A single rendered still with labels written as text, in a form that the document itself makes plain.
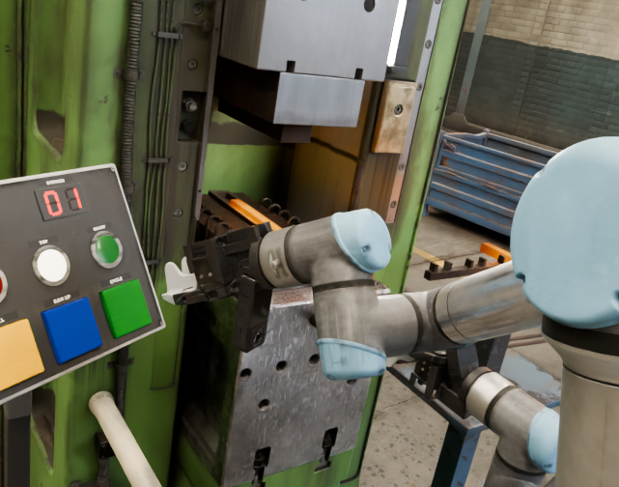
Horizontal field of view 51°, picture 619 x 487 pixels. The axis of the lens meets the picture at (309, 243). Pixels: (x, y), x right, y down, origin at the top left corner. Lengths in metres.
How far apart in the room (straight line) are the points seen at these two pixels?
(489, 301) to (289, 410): 0.85
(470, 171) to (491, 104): 5.07
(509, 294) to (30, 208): 0.65
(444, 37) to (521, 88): 8.34
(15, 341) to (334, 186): 0.96
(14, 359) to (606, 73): 8.88
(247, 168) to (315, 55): 0.62
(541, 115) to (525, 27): 1.27
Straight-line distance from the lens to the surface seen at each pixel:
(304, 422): 1.54
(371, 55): 1.32
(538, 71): 9.90
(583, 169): 0.42
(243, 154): 1.78
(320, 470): 1.68
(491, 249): 1.74
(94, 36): 1.21
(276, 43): 1.20
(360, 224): 0.72
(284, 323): 1.34
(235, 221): 1.51
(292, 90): 1.23
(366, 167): 1.57
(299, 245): 0.76
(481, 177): 5.19
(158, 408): 1.57
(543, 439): 0.96
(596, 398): 0.45
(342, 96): 1.30
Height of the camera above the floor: 1.49
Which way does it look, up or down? 20 degrees down
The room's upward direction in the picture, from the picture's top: 10 degrees clockwise
